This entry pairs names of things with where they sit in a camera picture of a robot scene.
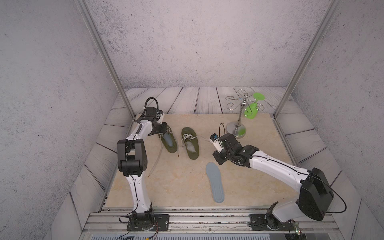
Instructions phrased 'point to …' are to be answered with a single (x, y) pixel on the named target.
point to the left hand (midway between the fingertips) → (167, 128)
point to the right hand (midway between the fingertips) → (216, 153)
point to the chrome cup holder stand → (246, 103)
